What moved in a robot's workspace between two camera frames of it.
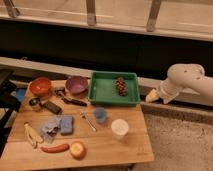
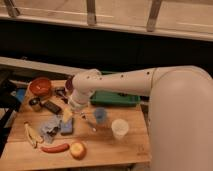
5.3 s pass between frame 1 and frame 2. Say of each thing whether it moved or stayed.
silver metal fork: stayed
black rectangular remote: stayed
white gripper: moved
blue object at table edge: stayed
